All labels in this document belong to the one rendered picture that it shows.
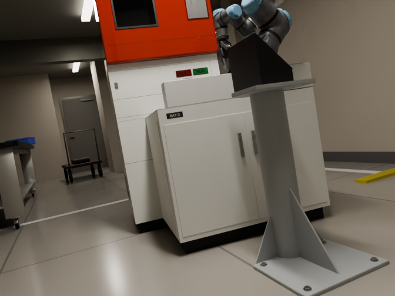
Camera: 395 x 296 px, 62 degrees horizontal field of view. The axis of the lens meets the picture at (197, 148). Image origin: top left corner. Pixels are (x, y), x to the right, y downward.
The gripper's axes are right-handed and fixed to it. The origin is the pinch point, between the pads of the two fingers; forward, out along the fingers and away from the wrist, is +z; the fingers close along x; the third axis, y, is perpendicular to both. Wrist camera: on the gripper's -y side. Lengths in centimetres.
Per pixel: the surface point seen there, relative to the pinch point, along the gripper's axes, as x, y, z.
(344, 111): -191, 147, 39
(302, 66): -44.8, -4.0, 3.1
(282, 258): 5, -40, 96
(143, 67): 41, 58, -20
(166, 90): 39.0, -4.0, 6.4
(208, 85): 15.4, -4.0, 7.0
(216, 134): 15.8, -4.4, 34.6
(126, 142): 62, 58, 31
